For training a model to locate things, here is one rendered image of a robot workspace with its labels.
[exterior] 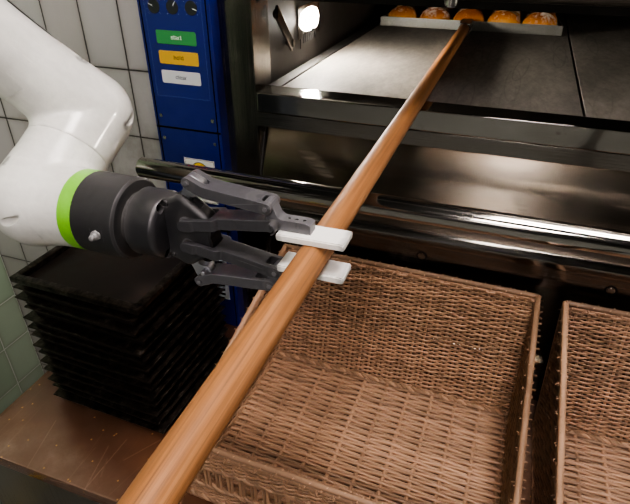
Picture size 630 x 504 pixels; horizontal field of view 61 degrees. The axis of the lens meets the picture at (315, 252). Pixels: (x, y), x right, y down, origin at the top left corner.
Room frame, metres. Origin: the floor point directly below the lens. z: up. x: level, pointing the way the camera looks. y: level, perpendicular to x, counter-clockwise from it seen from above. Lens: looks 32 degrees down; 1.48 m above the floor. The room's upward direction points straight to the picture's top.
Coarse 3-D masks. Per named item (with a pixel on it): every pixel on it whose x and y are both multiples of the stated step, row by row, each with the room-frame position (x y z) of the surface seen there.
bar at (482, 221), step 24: (144, 168) 0.73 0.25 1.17; (168, 168) 0.72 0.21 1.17; (192, 168) 0.71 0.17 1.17; (216, 168) 0.71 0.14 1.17; (288, 192) 0.65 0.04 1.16; (312, 192) 0.64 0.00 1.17; (336, 192) 0.63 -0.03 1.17; (384, 216) 0.61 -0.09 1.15; (408, 216) 0.59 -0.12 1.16; (432, 216) 0.58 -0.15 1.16; (456, 216) 0.58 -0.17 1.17; (480, 216) 0.57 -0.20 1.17; (504, 216) 0.56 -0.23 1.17; (528, 216) 0.56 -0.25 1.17; (528, 240) 0.55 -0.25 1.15; (552, 240) 0.54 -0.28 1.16; (576, 240) 0.53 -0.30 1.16; (600, 240) 0.52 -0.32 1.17; (624, 240) 0.51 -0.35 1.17
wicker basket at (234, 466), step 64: (320, 320) 0.96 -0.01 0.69; (384, 320) 0.91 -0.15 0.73; (448, 320) 0.87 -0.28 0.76; (512, 320) 0.84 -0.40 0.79; (256, 384) 0.86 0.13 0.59; (320, 384) 0.86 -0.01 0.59; (384, 384) 0.86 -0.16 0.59; (448, 384) 0.83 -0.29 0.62; (512, 384) 0.79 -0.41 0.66; (256, 448) 0.69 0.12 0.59; (320, 448) 0.69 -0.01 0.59; (384, 448) 0.69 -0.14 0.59; (448, 448) 0.69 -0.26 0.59; (512, 448) 0.61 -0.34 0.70
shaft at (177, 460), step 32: (416, 96) 0.95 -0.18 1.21; (384, 160) 0.67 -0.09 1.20; (352, 192) 0.56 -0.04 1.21; (320, 224) 0.49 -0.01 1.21; (320, 256) 0.43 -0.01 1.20; (288, 288) 0.37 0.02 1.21; (256, 320) 0.33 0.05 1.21; (288, 320) 0.35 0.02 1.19; (256, 352) 0.30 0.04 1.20; (224, 384) 0.26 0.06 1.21; (192, 416) 0.23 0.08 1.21; (224, 416) 0.24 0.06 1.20; (160, 448) 0.21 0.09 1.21; (192, 448) 0.21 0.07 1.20; (160, 480) 0.19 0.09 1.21; (192, 480) 0.20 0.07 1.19
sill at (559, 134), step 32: (288, 96) 1.06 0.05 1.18; (320, 96) 1.05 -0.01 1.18; (352, 96) 1.05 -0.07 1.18; (416, 128) 0.97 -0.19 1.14; (448, 128) 0.95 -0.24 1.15; (480, 128) 0.93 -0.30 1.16; (512, 128) 0.91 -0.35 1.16; (544, 128) 0.89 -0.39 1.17; (576, 128) 0.88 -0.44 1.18; (608, 128) 0.86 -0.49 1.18
